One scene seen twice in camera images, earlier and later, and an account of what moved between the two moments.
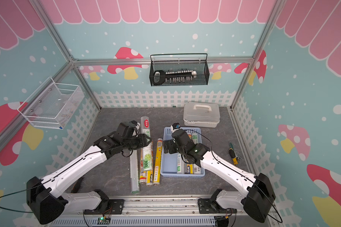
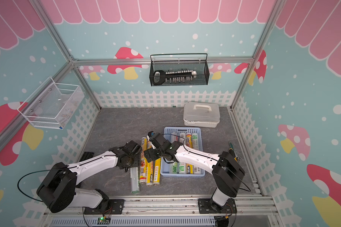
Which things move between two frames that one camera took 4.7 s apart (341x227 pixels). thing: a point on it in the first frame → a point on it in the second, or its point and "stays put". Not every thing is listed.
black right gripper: [171, 142] → [152, 156]
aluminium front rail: [162, 206] stays put
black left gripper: [143, 141] → [136, 163]
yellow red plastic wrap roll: [190, 167] stays put
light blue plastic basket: [168, 166] stays put
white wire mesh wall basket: [53, 105] stays put
